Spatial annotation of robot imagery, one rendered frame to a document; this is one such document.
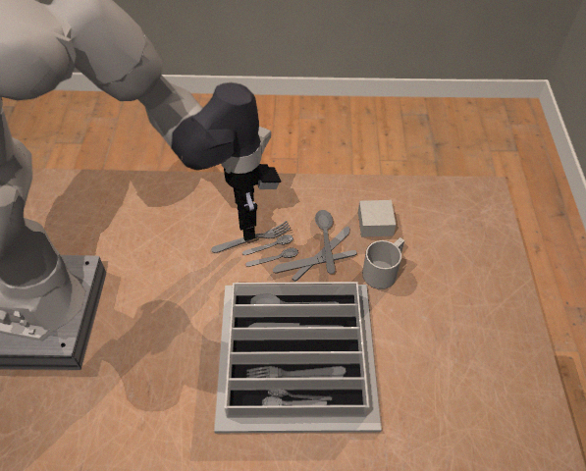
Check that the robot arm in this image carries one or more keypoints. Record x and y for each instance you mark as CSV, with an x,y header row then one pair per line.
x,y
117,56

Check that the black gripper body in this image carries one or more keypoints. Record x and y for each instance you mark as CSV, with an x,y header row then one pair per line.
x,y
244,182

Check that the grey mug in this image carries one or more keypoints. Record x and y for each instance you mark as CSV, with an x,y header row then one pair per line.
x,y
382,263

